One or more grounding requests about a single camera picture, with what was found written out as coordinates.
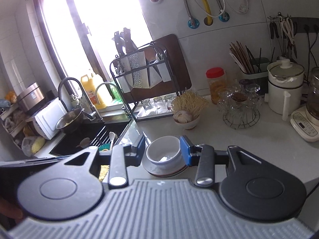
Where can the steel bowl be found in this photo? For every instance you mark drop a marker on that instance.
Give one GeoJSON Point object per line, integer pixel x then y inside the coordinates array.
{"type": "Point", "coordinates": [70, 121]}

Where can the person left hand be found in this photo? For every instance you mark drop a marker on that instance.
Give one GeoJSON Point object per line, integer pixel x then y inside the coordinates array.
{"type": "Point", "coordinates": [10, 210]}

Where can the green sponge holder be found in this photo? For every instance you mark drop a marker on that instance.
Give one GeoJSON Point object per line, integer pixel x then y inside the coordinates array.
{"type": "Point", "coordinates": [104, 147]}

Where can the drinking glass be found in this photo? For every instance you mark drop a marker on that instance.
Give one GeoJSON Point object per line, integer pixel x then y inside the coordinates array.
{"type": "Point", "coordinates": [168, 101]}
{"type": "Point", "coordinates": [147, 105]}
{"type": "Point", "coordinates": [159, 104]}

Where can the red lid jar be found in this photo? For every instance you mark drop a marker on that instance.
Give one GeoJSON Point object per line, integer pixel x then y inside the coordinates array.
{"type": "Point", "coordinates": [216, 78]}

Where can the orange detergent bottle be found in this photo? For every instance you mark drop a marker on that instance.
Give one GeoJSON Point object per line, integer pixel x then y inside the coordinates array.
{"type": "Point", "coordinates": [90, 82]}

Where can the tall sink faucet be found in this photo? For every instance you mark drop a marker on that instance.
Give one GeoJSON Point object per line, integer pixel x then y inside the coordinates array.
{"type": "Point", "coordinates": [93, 114]}

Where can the drinking glass left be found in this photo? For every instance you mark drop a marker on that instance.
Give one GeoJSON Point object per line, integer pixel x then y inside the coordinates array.
{"type": "Point", "coordinates": [147, 105]}

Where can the green bottle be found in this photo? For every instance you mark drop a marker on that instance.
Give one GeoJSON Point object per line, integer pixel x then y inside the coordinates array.
{"type": "Point", "coordinates": [116, 93]}

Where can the white microwave oven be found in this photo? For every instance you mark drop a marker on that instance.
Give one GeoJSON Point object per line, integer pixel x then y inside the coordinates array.
{"type": "Point", "coordinates": [45, 120]}

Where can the wire rack with glasses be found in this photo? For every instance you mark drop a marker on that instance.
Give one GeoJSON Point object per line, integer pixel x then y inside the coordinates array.
{"type": "Point", "coordinates": [240, 105]}

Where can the white leaf plate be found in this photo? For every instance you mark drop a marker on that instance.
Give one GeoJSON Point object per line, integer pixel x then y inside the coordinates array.
{"type": "Point", "coordinates": [158, 172]}

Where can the brown cutting board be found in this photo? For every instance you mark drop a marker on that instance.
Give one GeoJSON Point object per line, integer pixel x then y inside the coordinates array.
{"type": "Point", "coordinates": [180, 76]}

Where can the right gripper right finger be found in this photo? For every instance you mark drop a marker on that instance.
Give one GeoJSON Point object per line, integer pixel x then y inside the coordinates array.
{"type": "Point", "coordinates": [202, 156]}

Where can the white spoon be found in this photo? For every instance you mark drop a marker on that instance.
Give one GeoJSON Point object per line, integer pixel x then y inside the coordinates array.
{"type": "Point", "coordinates": [112, 137]}

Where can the drinking glass right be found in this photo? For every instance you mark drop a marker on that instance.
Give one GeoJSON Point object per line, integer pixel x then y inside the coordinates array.
{"type": "Point", "coordinates": [168, 101]}

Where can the yellow cloth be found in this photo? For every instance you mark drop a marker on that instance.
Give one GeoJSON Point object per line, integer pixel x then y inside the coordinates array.
{"type": "Point", "coordinates": [103, 172]}

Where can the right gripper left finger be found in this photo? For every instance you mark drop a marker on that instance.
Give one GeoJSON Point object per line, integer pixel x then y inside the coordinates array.
{"type": "Point", "coordinates": [123, 156]}

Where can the drinking glass middle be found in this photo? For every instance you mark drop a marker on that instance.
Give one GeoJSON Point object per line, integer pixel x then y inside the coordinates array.
{"type": "Point", "coordinates": [159, 104]}

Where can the wall power strip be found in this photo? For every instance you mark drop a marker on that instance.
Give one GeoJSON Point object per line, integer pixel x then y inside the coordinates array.
{"type": "Point", "coordinates": [305, 24]}

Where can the white electric pot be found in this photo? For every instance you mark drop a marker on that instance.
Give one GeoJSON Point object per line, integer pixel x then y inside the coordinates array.
{"type": "Point", "coordinates": [285, 83]}

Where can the glass kettle on base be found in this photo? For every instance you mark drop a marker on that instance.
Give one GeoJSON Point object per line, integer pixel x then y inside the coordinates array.
{"type": "Point", "coordinates": [305, 119]}

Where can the white rack tray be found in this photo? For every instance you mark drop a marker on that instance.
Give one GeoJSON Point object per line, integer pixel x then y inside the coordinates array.
{"type": "Point", "coordinates": [151, 114]}

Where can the bowl with garlic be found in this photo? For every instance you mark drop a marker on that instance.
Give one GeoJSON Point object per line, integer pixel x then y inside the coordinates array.
{"type": "Point", "coordinates": [185, 120]}

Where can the chopstick holder with utensils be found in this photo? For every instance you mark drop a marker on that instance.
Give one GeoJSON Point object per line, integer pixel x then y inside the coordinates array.
{"type": "Point", "coordinates": [251, 70]}

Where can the white small bowl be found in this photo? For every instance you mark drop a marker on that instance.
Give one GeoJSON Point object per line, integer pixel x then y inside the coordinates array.
{"type": "Point", "coordinates": [165, 152]}

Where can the black dish rack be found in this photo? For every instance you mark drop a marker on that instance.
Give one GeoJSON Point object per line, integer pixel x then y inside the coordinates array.
{"type": "Point", "coordinates": [133, 70]}

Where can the small curved faucet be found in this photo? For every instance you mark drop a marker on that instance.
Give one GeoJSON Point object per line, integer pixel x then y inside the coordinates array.
{"type": "Point", "coordinates": [125, 108]}

